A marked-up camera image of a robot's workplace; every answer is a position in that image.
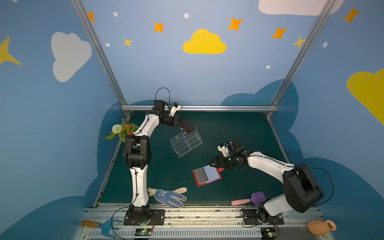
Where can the left diagonal aluminium post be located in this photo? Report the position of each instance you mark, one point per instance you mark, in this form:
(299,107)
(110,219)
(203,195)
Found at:
(88,26)

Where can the aluminium rail frame front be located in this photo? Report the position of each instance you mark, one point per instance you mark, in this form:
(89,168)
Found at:
(199,223)

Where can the red card holder wallet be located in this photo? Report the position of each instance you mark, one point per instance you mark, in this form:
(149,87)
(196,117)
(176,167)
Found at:
(207,175)

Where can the dark credit card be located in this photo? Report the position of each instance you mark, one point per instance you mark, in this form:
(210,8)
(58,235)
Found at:
(201,176)
(187,127)

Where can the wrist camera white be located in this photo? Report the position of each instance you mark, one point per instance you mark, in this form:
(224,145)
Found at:
(224,149)
(176,107)

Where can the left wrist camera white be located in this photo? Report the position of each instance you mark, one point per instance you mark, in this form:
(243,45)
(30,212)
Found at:
(176,107)

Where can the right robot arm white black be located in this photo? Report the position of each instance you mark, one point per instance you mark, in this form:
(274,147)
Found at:
(301,189)

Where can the green circuit board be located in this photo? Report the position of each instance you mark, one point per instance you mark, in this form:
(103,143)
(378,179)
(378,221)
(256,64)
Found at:
(269,234)
(143,232)

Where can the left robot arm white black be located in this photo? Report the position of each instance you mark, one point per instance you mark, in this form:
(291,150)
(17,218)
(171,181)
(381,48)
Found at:
(138,155)

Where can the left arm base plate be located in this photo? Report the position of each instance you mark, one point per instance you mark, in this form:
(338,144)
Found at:
(156,216)

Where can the right green circuit board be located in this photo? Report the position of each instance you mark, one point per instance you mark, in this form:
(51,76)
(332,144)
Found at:
(269,234)

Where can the left green circuit board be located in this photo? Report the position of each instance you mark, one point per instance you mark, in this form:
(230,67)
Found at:
(143,232)

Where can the blue dotted work glove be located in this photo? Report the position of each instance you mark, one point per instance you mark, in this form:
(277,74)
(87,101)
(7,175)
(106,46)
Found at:
(172,199)

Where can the horizontal aluminium back bar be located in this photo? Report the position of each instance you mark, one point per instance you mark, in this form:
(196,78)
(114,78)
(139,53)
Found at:
(207,108)

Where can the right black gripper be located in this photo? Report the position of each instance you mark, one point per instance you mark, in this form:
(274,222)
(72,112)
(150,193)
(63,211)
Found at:
(221,162)

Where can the right diagonal aluminium post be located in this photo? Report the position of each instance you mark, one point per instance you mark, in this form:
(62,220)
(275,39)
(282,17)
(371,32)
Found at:
(304,50)

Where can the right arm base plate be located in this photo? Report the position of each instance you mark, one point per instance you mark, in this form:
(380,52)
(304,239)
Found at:
(255,217)

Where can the clear acrylic card organizer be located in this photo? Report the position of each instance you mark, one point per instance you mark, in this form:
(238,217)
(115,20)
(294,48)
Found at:
(184,143)

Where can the diagonal aluminium post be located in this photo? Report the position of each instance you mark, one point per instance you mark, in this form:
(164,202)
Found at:
(304,50)
(88,26)

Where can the blue fork wooden handle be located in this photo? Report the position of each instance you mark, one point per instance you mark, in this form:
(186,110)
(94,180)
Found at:
(107,228)

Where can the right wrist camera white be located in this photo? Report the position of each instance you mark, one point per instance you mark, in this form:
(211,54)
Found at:
(224,149)

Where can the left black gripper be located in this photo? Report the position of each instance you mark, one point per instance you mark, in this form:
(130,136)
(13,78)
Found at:
(181,124)

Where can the purple pink toy shovel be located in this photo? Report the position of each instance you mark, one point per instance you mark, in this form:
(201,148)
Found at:
(256,198)

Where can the white pot with flowers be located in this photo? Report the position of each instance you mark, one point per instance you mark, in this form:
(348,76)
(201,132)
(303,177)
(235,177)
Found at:
(122,130)

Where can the terracotta clay vase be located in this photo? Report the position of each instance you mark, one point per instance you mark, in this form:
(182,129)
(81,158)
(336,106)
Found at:
(320,228)

